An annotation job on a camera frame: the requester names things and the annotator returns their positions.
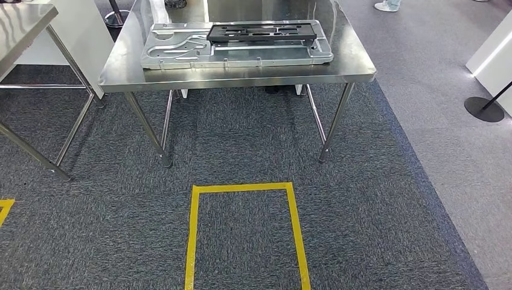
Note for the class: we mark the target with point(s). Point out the white panel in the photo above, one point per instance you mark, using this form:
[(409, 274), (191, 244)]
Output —
[(80, 40)]

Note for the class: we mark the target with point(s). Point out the stamped silver metal plate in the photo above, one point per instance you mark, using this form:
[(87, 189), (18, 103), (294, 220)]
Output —
[(240, 54)]

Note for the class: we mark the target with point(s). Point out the white cabinet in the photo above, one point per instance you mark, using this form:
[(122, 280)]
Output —
[(494, 60)]

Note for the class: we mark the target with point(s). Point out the black round floor base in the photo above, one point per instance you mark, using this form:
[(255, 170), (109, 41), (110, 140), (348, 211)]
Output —
[(484, 109)]

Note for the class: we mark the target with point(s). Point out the metal frame table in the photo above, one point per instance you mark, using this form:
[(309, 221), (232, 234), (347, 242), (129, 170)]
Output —
[(24, 24)]

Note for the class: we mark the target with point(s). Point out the standing person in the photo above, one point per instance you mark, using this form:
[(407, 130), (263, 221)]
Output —
[(387, 5)]

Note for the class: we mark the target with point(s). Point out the stainless steel workbench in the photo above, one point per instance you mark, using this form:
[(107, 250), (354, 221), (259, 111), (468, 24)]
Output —
[(240, 76)]

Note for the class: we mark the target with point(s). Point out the black plastic frame part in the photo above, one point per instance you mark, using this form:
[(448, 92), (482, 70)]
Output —
[(260, 34)]

